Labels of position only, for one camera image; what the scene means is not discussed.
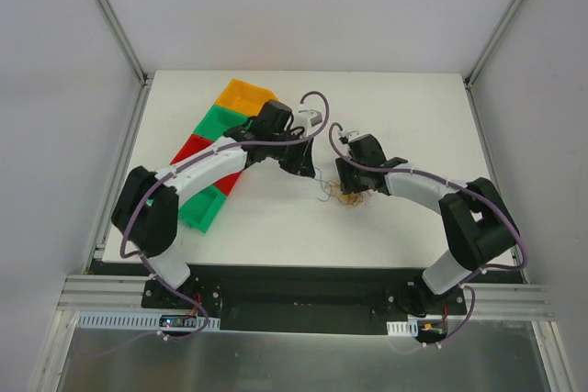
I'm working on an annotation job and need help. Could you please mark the blue thin wire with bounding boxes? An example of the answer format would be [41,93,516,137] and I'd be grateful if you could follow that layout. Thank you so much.
[315,178,334,204]

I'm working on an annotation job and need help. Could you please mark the yellow orange wires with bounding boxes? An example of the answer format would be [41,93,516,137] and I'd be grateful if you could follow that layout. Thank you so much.
[321,180,373,208]

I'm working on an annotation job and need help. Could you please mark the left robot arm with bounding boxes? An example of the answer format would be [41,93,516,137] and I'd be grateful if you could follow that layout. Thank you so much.
[111,100,328,308]

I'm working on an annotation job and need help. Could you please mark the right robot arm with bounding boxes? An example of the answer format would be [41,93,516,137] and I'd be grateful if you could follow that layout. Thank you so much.
[335,129,521,318]

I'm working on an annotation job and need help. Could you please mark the orange plastic bin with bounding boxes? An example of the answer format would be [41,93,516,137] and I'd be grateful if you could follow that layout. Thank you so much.
[215,79,278,117]

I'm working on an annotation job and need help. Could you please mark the upper green plastic bin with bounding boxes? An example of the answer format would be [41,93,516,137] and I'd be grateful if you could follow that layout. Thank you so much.
[193,105,248,141]

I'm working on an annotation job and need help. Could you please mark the green plastic bin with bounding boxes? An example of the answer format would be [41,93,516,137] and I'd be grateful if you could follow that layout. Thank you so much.
[193,105,248,141]
[178,185,227,233]

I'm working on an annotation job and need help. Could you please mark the red plastic bin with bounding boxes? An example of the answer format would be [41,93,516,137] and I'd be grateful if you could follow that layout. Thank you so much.
[171,134,242,196]

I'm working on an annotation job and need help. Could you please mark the lower green plastic bin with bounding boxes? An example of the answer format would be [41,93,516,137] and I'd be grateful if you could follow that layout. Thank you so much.
[178,185,227,233]

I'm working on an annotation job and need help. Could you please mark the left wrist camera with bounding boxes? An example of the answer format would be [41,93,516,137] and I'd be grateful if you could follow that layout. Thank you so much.
[294,107,323,130]

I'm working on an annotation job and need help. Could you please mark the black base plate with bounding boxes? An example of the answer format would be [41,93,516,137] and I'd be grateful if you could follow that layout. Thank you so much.
[89,261,527,336]

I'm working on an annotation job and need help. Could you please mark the right white cable duct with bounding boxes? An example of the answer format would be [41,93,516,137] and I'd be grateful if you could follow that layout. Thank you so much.
[386,320,419,338]

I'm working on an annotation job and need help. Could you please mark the white cable duct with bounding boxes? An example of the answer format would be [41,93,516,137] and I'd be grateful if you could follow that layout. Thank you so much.
[386,320,419,338]
[77,312,221,333]

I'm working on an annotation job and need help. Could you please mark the aluminium rail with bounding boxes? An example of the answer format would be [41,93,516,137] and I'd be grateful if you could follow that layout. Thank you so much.
[469,284,555,321]

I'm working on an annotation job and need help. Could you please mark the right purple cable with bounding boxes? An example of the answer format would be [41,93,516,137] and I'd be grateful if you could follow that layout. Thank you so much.
[329,122,529,350]

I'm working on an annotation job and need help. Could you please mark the right aluminium frame post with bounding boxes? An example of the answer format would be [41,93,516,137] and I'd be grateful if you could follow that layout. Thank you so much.
[464,0,526,90]

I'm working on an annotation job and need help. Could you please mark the aluminium frame post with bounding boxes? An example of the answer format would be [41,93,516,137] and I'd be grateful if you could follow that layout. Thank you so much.
[93,0,150,85]
[464,0,526,90]

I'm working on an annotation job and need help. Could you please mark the left aluminium frame post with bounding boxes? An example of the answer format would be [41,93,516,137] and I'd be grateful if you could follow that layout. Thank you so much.
[93,0,150,85]

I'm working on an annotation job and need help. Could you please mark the left white cable duct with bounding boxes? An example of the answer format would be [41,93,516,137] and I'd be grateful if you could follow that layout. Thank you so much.
[77,312,221,333]

